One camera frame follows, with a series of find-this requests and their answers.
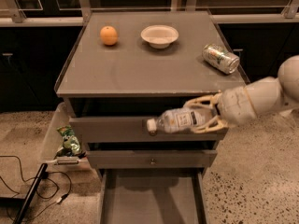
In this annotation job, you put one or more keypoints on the orange fruit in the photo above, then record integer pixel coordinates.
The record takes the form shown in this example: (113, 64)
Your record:
(109, 35)

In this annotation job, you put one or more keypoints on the clear plastic water bottle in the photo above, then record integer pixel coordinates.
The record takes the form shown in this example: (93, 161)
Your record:
(180, 120)

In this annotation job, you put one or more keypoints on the black flat bar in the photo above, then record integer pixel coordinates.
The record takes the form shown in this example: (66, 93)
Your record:
(30, 194)

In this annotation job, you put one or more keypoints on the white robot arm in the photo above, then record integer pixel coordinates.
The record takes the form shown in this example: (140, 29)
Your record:
(275, 95)

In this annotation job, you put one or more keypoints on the green soda can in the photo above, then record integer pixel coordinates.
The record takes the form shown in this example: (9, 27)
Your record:
(220, 58)

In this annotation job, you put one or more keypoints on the grey drawer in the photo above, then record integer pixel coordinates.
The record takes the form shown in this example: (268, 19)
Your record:
(130, 129)
(152, 196)
(135, 159)

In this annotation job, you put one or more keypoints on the green chip bag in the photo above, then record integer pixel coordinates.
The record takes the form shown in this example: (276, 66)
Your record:
(70, 144)

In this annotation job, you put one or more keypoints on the grey bottom drawer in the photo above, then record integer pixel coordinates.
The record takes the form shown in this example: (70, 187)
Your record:
(152, 196)

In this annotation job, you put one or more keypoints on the clear plastic bin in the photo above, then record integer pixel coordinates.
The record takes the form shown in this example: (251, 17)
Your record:
(53, 140)

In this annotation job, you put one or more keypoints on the grey top drawer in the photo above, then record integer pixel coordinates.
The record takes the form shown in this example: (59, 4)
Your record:
(130, 129)

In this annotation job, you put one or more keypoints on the white bowl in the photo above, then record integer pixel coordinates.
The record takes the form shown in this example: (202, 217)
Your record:
(159, 36)

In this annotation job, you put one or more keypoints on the grey middle drawer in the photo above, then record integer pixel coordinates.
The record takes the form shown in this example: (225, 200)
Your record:
(135, 159)

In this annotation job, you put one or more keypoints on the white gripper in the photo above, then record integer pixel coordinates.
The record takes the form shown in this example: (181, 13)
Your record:
(235, 106)

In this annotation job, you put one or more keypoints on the grey drawer cabinet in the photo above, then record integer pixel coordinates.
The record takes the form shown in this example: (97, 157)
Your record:
(132, 79)

